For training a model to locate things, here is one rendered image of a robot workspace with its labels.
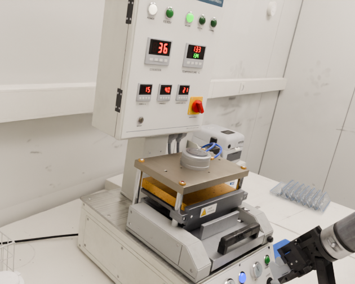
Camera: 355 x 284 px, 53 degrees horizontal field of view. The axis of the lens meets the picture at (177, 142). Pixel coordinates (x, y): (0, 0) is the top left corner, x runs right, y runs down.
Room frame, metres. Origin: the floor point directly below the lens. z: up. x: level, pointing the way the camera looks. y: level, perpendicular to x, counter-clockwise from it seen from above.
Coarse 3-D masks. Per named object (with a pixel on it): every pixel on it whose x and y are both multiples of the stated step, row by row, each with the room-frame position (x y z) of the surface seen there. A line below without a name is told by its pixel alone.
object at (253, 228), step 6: (246, 228) 0.80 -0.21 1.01; (252, 228) 0.81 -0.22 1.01; (258, 228) 0.83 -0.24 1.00; (228, 234) 0.76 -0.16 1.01; (234, 234) 0.76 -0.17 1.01; (240, 234) 0.77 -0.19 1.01; (246, 234) 0.79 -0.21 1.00; (252, 234) 0.82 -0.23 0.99; (258, 234) 0.84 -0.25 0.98; (222, 240) 0.74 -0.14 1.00; (228, 240) 0.73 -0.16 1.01; (234, 240) 0.75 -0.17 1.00; (240, 240) 0.77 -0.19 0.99; (222, 246) 0.73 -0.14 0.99; (228, 246) 0.74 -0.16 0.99; (222, 252) 0.73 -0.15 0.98
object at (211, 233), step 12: (228, 216) 0.85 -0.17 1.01; (204, 228) 0.78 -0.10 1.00; (216, 228) 0.82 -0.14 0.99; (228, 228) 0.86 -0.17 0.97; (240, 228) 0.87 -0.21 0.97; (204, 240) 0.78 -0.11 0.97; (216, 240) 0.79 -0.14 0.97; (252, 240) 0.82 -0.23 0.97; (216, 252) 0.73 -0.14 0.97; (228, 252) 0.74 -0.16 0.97; (240, 252) 0.78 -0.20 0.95; (216, 264) 0.71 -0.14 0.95
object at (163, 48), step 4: (156, 44) 0.93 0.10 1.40; (160, 44) 0.94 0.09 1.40; (164, 44) 0.95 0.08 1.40; (168, 44) 0.96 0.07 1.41; (152, 48) 0.92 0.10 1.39; (156, 48) 0.93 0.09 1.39; (160, 48) 0.94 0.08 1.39; (164, 48) 0.95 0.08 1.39; (152, 52) 0.92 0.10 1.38; (156, 52) 0.93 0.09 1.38; (160, 52) 0.94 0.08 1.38; (164, 52) 0.95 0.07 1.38
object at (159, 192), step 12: (144, 180) 0.89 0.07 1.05; (156, 180) 0.89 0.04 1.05; (144, 192) 0.88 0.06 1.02; (156, 192) 0.85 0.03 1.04; (168, 192) 0.83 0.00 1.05; (192, 192) 0.86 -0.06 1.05; (204, 192) 0.87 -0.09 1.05; (216, 192) 0.89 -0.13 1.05; (228, 192) 0.90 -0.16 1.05; (168, 204) 0.82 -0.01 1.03; (192, 204) 0.79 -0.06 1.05
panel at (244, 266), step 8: (264, 248) 0.87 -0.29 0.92; (248, 256) 0.81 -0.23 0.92; (256, 256) 0.84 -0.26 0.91; (264, 256) 0.86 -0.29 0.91; (240, 264) 0.78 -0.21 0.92; (248, 264) 0.80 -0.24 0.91; (264, 264) 0.85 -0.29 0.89; (224, 272) 0.73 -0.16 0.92; (232, 272) 0.75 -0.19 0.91; (240, 272) 0.77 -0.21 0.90; (248, 272) 0.79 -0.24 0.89; (264, 272) 0.84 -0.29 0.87; (208, 280) 0.69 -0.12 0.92; (216, 280) 0.71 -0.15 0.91; (248, 280) 0.79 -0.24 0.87; (256, 280) 0.81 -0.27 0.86; (264, 280) 0.83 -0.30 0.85
